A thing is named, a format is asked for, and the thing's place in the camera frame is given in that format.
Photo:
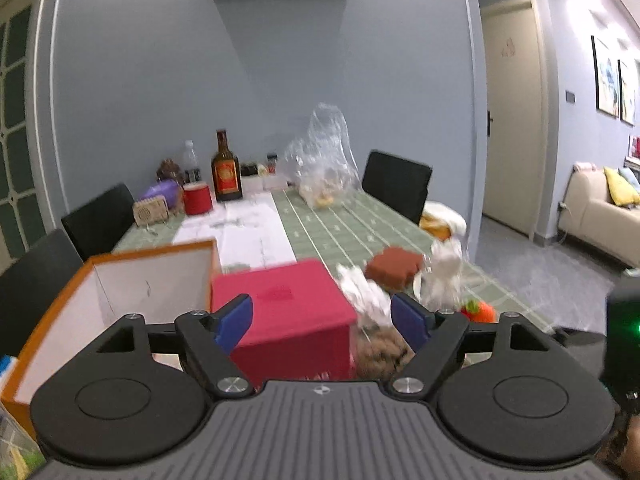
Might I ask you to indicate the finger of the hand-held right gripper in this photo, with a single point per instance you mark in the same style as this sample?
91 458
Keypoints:
580 336

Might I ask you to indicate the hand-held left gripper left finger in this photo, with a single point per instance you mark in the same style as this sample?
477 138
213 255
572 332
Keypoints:
235 320

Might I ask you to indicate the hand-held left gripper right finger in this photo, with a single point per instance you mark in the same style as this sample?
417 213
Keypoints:
410 317

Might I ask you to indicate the brown bear-shaped sponge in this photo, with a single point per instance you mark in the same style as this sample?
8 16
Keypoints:
392 265

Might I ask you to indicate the white fluffy item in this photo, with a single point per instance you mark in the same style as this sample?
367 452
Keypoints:
442 270

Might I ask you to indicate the orange cardboard box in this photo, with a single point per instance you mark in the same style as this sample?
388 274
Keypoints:
150 285

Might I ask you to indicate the red cube box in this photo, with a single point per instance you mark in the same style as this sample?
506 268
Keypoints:
290 310

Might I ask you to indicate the orange plush toy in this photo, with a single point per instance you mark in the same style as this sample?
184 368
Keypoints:
482 311

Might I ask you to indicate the white paper sheets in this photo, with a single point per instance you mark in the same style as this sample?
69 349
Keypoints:
250 230

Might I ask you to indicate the white plastic bag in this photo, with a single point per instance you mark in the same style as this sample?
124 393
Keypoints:
440 215

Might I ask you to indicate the green checked tablecloth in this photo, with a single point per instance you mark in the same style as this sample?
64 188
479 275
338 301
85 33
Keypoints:
340 230

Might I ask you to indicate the cream sofa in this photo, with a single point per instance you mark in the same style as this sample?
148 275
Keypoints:
590 220

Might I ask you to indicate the red mug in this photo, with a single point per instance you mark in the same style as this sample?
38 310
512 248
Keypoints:
197 200

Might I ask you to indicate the black chair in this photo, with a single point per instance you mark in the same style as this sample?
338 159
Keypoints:
100 220
35 285
395 180

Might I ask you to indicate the wooden speaker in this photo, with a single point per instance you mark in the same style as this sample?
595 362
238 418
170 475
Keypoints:
150 210

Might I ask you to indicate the brown liquor bottle red label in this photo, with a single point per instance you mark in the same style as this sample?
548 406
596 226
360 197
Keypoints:
226 175

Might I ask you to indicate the purple pouch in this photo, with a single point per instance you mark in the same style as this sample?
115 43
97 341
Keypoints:
160 190

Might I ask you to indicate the dark small jar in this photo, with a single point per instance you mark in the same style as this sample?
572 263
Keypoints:
248 168

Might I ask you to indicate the yellow cushion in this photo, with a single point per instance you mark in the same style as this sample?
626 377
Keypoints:
620 187

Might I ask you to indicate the small jar red label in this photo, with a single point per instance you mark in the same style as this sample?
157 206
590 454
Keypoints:
272 162

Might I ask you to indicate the brown teddy bear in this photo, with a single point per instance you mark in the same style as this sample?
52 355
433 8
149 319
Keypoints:
170 169

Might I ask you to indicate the clear plastic water bottle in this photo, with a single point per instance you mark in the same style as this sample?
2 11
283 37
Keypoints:
190 160

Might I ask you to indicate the clear plastic bag of food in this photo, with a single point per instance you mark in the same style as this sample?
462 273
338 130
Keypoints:
320 160

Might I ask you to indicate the cream door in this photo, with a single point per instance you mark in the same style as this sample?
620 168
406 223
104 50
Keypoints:
515 110

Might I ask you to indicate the blue white milk carton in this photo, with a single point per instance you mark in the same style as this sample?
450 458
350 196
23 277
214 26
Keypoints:
6 366

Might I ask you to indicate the clear bag of green snacks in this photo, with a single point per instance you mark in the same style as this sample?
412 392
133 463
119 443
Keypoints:
17 445

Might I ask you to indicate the glass pane door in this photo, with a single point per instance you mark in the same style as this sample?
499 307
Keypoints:
15 110

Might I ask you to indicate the small framed wall picture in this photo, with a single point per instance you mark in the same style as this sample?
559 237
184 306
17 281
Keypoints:
629 92

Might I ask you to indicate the large framed wall picture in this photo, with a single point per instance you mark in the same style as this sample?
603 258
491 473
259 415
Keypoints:
606 77

